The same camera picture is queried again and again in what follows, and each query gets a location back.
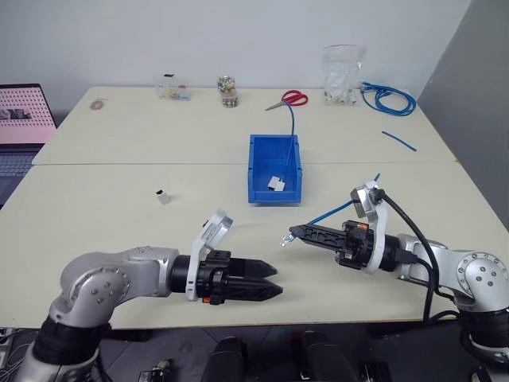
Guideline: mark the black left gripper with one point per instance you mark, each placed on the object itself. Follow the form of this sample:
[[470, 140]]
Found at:
[[212, 274]]

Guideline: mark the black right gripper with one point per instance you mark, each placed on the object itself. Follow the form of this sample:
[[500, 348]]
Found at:
[[356, 244]]

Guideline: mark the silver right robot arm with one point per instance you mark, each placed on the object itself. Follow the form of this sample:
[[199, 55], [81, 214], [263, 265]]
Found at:
[[473, 270]]

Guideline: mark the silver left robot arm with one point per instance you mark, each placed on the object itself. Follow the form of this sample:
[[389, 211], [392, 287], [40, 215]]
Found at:
[[119, 274]]

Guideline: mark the blue plastic bin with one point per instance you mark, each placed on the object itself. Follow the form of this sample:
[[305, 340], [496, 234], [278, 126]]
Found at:
[[274, 197]]

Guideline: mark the white coupler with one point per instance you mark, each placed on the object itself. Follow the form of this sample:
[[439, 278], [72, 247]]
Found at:
[[276, 184], [162, 197]]

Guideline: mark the dark rounded shape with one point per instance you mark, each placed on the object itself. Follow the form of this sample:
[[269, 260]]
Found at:
[[226, 360], [322, 358]]

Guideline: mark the clear bag of white couplers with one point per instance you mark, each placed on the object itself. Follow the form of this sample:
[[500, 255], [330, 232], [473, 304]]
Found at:
[[342, 75]]

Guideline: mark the jar of colourful beads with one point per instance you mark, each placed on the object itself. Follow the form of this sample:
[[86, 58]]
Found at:
[[228, 91]]

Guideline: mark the clear plastic box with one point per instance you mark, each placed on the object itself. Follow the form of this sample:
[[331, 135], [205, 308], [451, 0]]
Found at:
[[173, 89]]

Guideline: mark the small round tape roll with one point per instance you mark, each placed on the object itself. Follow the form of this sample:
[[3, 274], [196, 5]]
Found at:
[[96, 104]]

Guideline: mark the laptop with pink screen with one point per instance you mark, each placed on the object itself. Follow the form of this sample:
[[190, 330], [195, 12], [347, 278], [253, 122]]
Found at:
[[22, 115]]

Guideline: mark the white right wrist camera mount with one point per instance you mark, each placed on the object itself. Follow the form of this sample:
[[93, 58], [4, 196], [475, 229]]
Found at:
[[379, 223]]

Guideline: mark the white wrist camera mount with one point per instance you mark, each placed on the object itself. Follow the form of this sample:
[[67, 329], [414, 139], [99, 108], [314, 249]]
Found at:
[[379, 223], [212, 232]]

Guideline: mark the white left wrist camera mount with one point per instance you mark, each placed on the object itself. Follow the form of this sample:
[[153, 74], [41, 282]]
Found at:
[[212, 232]]

